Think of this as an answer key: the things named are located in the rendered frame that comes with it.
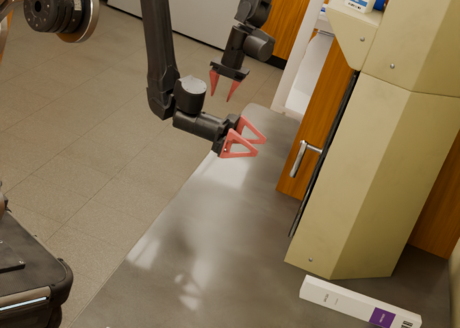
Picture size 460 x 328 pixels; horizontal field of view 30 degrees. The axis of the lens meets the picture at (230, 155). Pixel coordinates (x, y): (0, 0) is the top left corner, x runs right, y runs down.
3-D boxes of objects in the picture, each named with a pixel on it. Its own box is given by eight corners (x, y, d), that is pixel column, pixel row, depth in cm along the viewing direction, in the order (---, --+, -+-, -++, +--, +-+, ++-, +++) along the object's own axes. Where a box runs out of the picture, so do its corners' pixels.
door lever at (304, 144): (308, 185, 189) (310, 181, 191) (324, 148, 185) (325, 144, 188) (286, 177, 189) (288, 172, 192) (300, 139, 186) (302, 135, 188)
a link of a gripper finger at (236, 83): (232, 107, 228) (243, 75, 224) (207, 98, 228) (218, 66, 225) (237, 101, 234) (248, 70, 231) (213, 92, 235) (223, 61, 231)
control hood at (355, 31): (371, 42, 204) (387, 3, 200) (360, 72, 174) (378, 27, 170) (326, 26, 205) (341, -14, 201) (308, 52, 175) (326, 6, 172)
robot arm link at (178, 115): (176, 116, 195) (166, 129, 191) (181, 92, 191) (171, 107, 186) (203, 126, 195) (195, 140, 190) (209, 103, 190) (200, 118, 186)
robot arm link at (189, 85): (176, 94, 199) (147, 107, 194) (183, 56, 191) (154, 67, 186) (209, 124, 194) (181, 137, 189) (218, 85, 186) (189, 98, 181)
